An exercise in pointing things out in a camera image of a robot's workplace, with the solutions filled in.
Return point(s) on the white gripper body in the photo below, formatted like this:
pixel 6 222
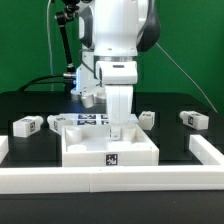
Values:
pixel 119 103

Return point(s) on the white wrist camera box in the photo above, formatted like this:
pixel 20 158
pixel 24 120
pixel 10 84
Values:
pixel 116 73

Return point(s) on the white U-shaped fence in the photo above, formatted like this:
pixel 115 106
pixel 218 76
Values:
pixel 207 175

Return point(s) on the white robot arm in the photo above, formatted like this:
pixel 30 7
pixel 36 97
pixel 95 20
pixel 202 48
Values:
pixel 112 33

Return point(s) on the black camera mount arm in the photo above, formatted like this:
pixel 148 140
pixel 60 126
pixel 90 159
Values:
pixel 66 40

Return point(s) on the white marker sheet with tags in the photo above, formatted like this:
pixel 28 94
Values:
pixel 86 119

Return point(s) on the white square table top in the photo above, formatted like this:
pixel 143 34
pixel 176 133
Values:
pixel 91 146

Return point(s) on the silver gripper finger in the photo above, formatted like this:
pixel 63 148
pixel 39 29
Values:
pixel 115 132

